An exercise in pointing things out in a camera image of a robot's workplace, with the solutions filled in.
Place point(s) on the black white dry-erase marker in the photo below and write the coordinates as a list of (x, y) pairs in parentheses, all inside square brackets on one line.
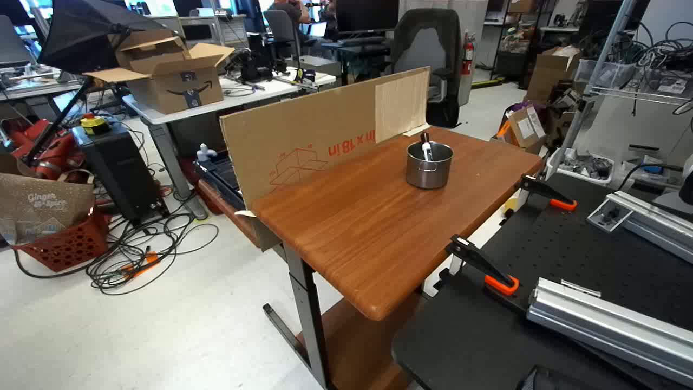
[(427, 151)]

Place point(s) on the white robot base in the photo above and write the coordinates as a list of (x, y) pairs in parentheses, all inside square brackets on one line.
[(687, 185)]

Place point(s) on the silver metal pot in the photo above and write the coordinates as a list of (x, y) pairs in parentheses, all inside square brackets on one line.
[(429, 173)]

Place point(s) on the pale office desk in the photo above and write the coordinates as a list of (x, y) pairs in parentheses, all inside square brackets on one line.
[(238, 90)]

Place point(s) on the black orange bar clamp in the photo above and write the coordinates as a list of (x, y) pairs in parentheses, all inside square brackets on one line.
[(482, 270), (551, 193)]

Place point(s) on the black office chair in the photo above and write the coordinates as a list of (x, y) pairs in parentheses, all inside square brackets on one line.
[(425, 51)]

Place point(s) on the black monitor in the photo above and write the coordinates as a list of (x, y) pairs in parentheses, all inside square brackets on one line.
[(367, 14)]

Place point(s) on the red fire extinguisher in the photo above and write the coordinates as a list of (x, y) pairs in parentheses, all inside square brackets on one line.
[(468, 54)]

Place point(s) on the small labelled cardboard box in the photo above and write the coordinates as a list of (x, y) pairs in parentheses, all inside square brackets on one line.
[(523, 129)]

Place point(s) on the open cardboard box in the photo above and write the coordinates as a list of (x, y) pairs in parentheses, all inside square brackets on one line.
[(176, 78)]

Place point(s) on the black cabinet with emergency button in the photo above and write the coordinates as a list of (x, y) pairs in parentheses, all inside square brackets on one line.
[(120, 170)]

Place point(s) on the plain brown cardboard box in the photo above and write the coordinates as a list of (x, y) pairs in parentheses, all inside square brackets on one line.
[(553, 76)]

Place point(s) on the red plastic basket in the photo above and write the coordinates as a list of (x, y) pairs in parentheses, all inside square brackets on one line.
[(68, 245)]

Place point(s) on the red machine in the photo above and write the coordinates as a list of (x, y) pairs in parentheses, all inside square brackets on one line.
[(43, 147)]

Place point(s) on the brown paper bag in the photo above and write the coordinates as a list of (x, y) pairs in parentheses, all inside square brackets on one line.
[(39, 207)]

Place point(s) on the black softbox light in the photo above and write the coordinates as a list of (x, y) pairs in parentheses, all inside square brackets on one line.
[(87, 28)]

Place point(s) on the black table leg frame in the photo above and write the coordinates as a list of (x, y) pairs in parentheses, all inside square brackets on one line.
[(308, 310)]

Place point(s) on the aluminium frame post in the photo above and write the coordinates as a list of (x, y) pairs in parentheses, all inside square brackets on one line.
[(595, 78)]

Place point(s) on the white equipment enclosure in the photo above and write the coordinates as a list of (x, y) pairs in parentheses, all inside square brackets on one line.
[(634, 132)]

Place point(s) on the aluminium extrusion rail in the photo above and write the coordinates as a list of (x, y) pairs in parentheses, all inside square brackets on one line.
[(614, 328), (653, 220)]

